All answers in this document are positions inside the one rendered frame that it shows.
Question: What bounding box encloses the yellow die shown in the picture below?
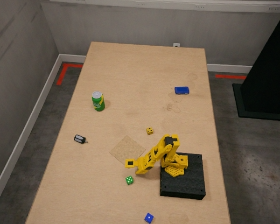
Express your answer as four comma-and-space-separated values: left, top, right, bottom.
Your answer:
147, 127, 153, 135

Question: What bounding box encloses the green soda can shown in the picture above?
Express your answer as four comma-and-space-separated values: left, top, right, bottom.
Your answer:
91, 91, 105, 111

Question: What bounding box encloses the blue rectangular case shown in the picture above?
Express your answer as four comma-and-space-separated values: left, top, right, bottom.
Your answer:
175, 86, 189, 95

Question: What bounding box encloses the green die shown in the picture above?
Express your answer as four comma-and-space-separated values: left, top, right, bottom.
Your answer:
126, 176, 133, 185

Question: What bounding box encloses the blue die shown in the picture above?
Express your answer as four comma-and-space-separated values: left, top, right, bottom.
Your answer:
145, 213, 154, 224

